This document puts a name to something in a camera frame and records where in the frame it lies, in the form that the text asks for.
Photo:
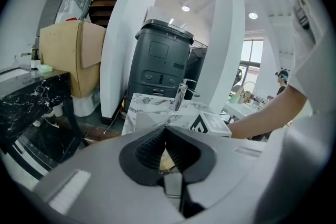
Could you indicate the round ceiling light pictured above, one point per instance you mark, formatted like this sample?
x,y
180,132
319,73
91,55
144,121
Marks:
x,y
253,15
186,8

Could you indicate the large cardboard box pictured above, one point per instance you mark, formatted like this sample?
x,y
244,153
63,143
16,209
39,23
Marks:
x,y
60,52

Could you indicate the person's right forearm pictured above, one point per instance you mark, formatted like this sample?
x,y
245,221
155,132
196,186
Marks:
x,y
267,112

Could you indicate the white rectangular basin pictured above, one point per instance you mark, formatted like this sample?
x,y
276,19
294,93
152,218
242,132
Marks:
x,y
10,74

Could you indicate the slim chrome faucet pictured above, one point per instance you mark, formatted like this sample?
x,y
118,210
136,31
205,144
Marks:
x,y
32,55

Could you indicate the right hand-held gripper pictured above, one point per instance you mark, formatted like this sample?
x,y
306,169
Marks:
x,y
210,124

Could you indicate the chrome sink faucet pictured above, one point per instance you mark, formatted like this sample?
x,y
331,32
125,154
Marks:
x,y
179,97

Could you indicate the person's white t-shirt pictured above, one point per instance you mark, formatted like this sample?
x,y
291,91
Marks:
x,y
315,60

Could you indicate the white marble sink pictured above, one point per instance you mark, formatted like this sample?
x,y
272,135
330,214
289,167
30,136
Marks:
x,y
147,110

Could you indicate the dark grey machine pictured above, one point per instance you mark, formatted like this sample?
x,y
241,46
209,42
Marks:
x,y
157,65

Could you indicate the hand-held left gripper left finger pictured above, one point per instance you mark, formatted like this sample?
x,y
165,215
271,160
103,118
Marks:
x,y
105,191

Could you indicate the black cabinet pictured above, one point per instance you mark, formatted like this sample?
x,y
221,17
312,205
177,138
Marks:
x,y
195,65

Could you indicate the white foam box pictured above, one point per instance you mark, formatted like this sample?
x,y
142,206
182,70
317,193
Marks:
x,y
84,105

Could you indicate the green utensil cup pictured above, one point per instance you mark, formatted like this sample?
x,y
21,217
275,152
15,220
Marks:
x,y
235,99

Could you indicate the green soap dish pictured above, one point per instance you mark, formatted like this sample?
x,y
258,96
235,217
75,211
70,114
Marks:
x,y
44,68

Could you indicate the black marble sink table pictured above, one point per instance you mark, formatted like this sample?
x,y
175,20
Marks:
x,y
31,97

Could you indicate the white arched faucet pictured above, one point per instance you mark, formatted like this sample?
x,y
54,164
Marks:
x,y
249,82

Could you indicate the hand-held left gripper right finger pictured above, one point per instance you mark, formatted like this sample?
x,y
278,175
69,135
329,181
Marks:
x,y
225,173

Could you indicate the white sink table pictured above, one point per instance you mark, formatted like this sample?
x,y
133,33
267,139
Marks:
x,y
241,110

